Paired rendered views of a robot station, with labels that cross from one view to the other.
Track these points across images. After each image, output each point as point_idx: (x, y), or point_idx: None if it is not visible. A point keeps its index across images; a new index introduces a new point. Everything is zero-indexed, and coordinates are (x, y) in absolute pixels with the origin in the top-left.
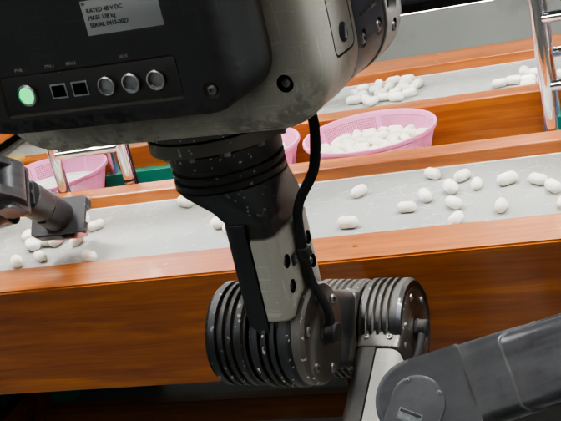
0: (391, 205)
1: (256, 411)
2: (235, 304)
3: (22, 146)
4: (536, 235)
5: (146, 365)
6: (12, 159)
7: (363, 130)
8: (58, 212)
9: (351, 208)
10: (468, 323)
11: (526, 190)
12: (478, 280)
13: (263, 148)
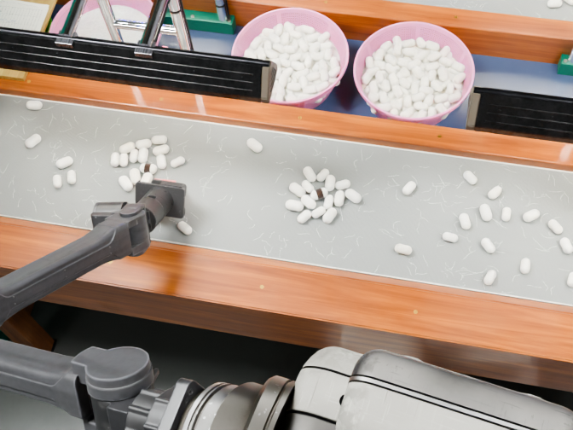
0: (436, 221)
1: None
2: None
3: None
4: (552, 347)
5: (237, 329)
6: (138, 217)
7: (403, 42)
8: (164, 215)
9: (402, 212)
10: (483, 366)
11: (544, 235)
12: (501, 358)
13: None
